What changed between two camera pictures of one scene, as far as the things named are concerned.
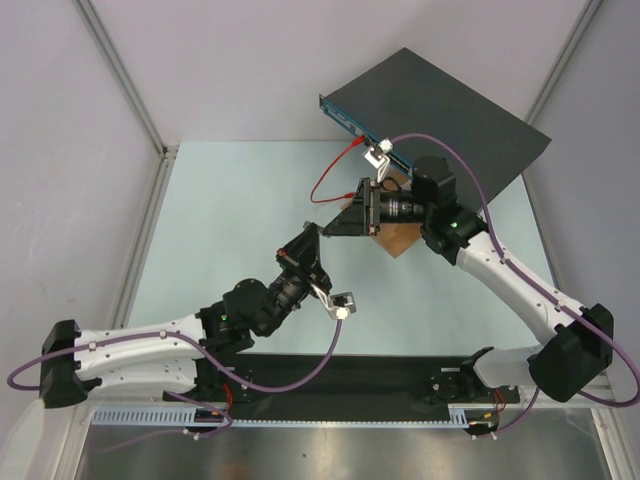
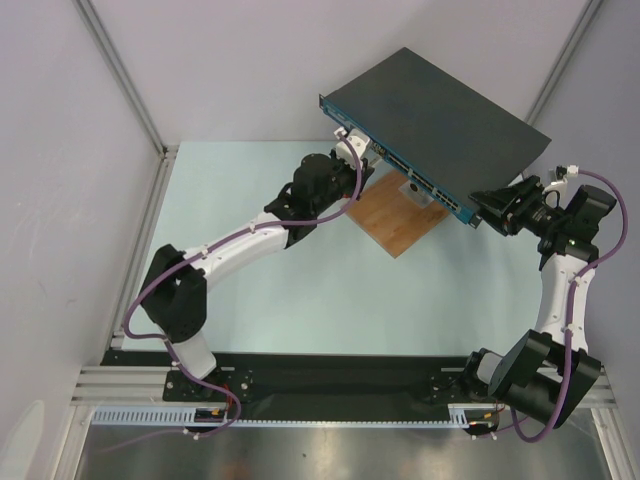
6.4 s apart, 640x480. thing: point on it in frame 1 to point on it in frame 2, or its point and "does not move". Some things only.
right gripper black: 370,208 to 507,209
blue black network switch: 404,95 does not move
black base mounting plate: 268,386 does not move
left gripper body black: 319,279 to 347,179
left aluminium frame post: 166,153 does not move
